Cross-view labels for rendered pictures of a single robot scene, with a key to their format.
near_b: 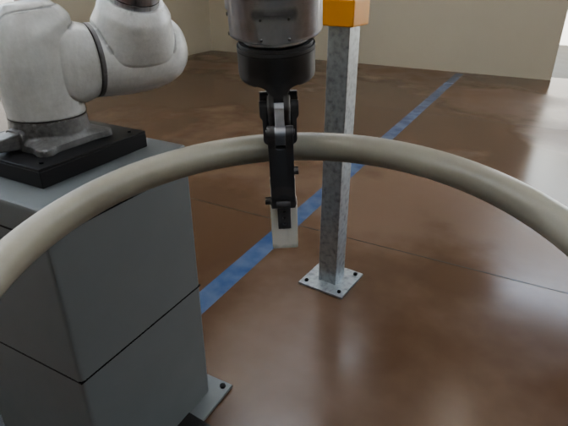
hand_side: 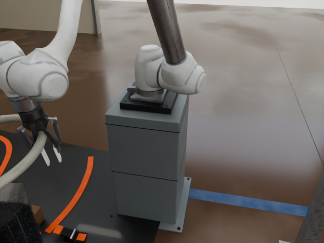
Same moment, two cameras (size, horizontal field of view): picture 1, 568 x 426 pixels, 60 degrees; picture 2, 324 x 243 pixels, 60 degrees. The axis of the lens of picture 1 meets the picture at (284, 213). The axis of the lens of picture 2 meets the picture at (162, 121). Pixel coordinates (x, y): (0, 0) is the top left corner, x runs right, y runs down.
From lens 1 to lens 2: 1.17 m
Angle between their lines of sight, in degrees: 63
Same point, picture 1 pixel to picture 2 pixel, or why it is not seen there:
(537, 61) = not seen: outside the picture
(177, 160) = not seen: hidden behind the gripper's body
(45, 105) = (138, 83)
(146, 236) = (148, 145)
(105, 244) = (128, 137)
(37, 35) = (139, 60)
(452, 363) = not seen: outside the picture
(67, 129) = (143, 94)
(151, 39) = (170, 76)
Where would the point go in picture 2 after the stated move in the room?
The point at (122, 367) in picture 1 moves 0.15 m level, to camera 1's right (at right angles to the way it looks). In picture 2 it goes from (128, 179) to (133, 197)
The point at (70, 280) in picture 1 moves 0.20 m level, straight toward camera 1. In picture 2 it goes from (112, 139) to (80, 155)
